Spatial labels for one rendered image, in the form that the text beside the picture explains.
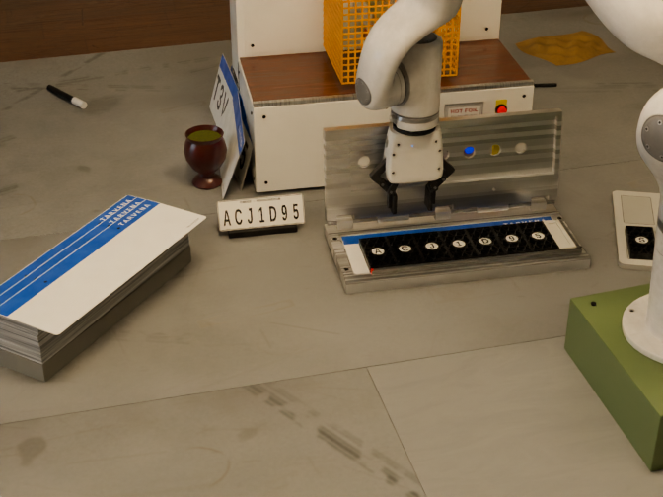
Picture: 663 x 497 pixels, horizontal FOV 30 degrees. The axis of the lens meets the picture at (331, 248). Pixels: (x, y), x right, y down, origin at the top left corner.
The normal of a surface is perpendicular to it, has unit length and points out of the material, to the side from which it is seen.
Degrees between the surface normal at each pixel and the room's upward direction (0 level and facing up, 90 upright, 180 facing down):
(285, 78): 0
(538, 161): 83
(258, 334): 0
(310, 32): 90
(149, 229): 0
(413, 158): 90
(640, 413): 90
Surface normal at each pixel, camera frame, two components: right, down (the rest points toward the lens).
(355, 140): 0.18, 0.41
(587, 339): -0.97, 0.13
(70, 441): 0.00, -0.85
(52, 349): 0.87, 0.25
